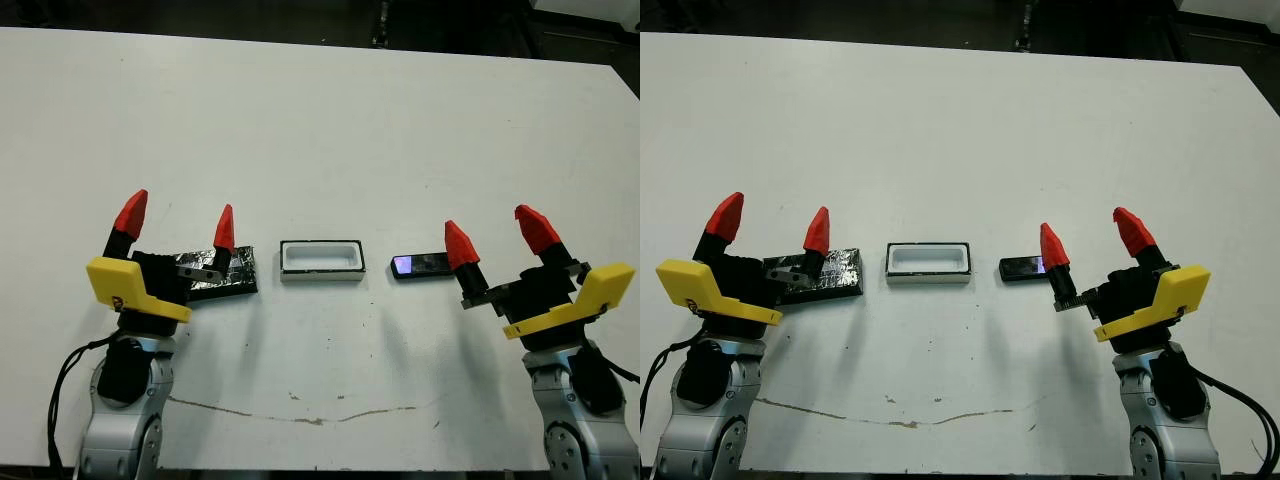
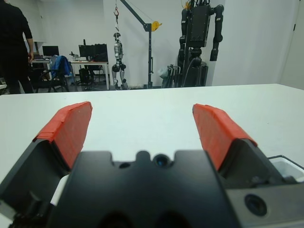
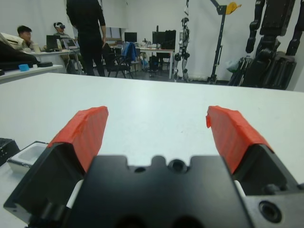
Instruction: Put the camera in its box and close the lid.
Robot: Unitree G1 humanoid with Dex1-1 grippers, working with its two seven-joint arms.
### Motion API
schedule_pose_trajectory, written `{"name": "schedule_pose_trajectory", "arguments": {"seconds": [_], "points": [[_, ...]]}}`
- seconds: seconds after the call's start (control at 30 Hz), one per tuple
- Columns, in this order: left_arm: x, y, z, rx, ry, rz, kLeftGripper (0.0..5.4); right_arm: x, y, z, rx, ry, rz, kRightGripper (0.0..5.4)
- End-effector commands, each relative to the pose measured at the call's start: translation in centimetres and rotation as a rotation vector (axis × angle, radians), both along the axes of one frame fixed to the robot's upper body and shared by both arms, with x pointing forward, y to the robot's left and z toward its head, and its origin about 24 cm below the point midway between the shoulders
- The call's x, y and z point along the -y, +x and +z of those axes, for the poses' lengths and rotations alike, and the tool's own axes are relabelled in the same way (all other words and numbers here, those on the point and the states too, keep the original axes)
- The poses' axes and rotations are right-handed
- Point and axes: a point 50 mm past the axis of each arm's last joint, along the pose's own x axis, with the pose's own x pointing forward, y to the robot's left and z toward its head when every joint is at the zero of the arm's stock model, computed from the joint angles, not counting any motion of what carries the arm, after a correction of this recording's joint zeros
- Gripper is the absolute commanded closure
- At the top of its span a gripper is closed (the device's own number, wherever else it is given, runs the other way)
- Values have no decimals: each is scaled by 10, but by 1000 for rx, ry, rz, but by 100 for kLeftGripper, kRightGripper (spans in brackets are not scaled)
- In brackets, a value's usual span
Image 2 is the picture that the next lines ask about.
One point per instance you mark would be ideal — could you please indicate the folded grey trolley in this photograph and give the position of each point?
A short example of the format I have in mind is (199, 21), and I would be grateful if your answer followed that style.
(172, 76)

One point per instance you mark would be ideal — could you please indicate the yellow winch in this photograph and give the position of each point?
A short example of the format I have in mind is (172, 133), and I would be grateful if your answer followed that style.
(156, 25)

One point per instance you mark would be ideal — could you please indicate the black equipment case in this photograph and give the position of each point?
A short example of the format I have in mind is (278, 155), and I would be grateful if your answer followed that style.
(101, 52)

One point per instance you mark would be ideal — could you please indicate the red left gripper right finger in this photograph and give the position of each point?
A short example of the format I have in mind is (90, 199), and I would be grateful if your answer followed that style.
(218, 135)

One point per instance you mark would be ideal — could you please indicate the red hoist hook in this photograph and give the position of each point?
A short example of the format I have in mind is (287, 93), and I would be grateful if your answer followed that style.
(116, 12)

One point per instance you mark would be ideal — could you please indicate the white door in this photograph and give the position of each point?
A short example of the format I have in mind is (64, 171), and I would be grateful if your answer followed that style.
(294, 59)

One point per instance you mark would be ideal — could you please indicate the person in black clothes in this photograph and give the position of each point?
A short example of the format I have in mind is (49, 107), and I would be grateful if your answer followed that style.
(14, 35)

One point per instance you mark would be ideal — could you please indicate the white desk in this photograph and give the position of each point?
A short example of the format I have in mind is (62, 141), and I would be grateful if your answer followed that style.
(95, 63)

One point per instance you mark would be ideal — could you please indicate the black office chair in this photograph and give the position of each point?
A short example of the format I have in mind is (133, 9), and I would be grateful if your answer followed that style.
(55, 83)

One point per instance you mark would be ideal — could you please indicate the black hoist crane stand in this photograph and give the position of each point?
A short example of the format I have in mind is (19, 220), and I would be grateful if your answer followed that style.
(150, 59)

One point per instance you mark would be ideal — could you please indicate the blue jacket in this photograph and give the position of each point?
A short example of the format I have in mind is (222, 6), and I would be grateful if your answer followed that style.
(62, 66)

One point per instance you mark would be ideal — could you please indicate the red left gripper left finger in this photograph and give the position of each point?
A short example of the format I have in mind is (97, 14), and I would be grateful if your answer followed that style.
(69, 133)

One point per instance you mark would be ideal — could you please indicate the black computer tower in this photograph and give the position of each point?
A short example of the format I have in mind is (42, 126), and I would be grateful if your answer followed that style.
(84, 75)

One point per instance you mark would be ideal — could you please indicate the black computer monitor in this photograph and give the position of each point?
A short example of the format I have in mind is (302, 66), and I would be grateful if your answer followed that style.
(50, 50)
(86, 51)

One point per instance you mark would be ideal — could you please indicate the white wall board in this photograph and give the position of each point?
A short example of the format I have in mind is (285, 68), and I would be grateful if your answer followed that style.
(40, 28)

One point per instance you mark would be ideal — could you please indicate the black humanoid robot on stand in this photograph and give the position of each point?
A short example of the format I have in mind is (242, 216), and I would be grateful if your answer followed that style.
(200, 28)

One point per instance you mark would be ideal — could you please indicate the silver humanoid robot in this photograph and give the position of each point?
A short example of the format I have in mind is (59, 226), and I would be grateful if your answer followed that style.
(118, 51)

